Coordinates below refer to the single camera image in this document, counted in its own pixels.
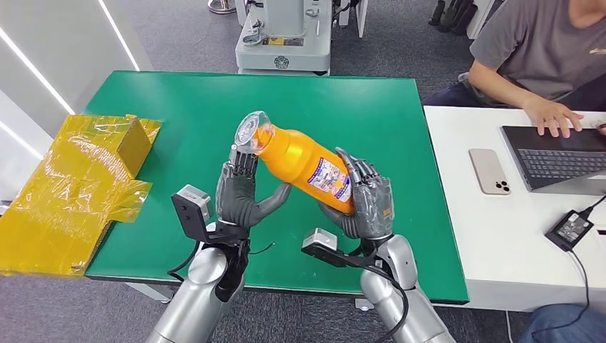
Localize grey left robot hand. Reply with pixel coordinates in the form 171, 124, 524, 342
215, 141, 292, 228

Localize person's right hand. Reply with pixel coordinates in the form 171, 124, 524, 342
522, 96, 584, 139

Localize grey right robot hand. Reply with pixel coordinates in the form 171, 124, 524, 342
318, 146, 395, 242

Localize orange bottle with clear cap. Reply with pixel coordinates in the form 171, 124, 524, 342
234, 110, 356, 217

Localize dark grey laptop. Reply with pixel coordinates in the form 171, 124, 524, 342
500, 125, 606, 197

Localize person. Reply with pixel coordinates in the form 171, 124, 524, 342
423, 0, 606, 139

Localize beige smartphone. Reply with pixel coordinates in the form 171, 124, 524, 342
468, 148, 512, 196

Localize black power adapter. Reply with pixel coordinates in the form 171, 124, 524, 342
544, 209, 595, 252

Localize white table leg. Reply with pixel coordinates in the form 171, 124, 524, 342
124, 282, 175, 304

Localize black cylindrical posts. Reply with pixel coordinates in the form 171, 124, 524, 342
427, 0, 479, 36

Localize white robot stand machine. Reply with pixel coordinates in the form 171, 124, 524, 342
234, 0, 333, 76

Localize yellow taped cardboard box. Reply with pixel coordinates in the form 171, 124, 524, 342
0, 114, 162, 279

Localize chrome stanchion stand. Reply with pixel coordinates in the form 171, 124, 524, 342
207, 0, 237, 14

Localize person's leg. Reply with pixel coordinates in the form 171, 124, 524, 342
517, 302, 606, 343

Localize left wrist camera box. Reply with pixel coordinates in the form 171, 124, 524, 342
170, 184, 212, 243

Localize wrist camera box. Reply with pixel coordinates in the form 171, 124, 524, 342
301, 228, 339, 262
170, 184, 212, 243

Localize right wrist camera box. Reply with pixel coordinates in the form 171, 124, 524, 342
301, 228, 339, 262

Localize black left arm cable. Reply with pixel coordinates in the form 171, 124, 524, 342
167, 241, 202, 284

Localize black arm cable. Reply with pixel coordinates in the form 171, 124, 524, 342
167, 241, 202, 284
364, 264, 411, 343

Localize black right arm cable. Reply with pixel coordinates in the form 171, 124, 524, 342
364, 264, 411, 343

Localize black adapter cable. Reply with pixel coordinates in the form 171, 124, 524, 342
530, 194, 606, 339

